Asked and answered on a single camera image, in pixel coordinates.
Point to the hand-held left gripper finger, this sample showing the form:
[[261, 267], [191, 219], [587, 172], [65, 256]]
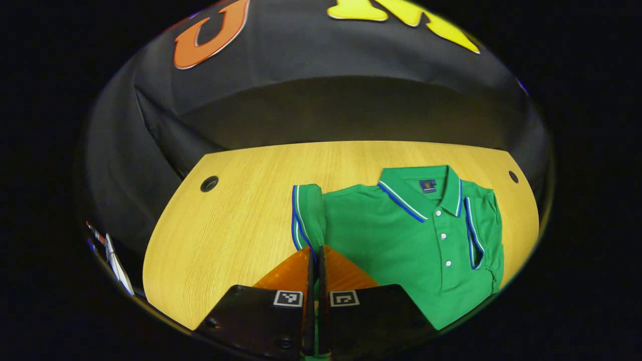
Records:
[[310, 281], [322, 281]]

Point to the green polo T-shirt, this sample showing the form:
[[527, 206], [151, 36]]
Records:
[[391, 240]]

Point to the black table grommet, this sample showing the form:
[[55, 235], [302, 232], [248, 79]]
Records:
[[513, 176], [209, 183]]

